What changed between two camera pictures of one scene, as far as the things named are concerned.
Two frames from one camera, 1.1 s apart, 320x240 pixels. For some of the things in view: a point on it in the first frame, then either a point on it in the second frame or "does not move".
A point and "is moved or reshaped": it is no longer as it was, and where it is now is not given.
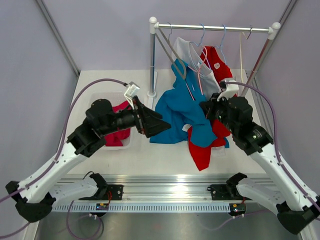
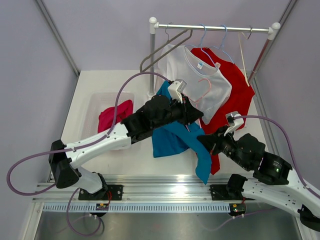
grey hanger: x=177 y=70 -> x=153 y=64
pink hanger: x=198 y=69 -> x=200 y=97
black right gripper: x=209 y=106 -> x=213 y=141
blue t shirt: x=178 y=107 is moved or reshaped
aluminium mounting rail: x=160 y=189 does not move
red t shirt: x=221 y=72 -> x=229 y=115
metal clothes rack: x=272 y=30 does not move
